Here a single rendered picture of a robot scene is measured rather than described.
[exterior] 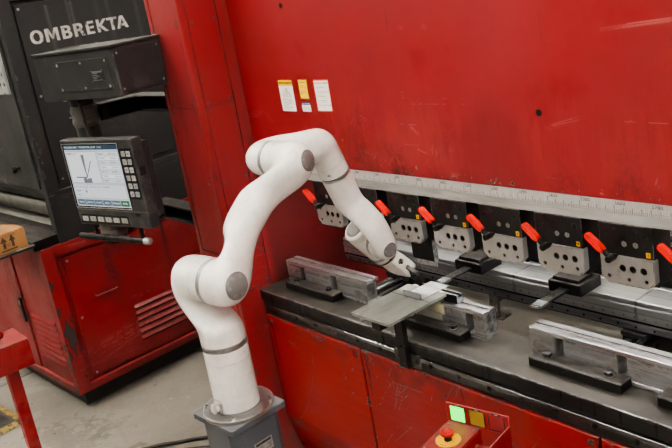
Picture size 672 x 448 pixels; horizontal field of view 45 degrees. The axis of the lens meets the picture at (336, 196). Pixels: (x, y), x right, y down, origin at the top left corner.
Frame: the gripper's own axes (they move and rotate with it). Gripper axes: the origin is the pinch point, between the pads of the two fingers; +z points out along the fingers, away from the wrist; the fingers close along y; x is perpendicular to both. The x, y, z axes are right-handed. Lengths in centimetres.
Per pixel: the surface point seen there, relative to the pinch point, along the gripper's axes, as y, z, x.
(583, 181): -65, -26, -27
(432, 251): -3.4, -0.8, -10.3
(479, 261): -4.2, 20.8, -19.0
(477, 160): -31, -28, -30
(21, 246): 230, -29, 45
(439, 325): -7.3, 13.6, 8.9
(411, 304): -3.4, 1.7, 8.2
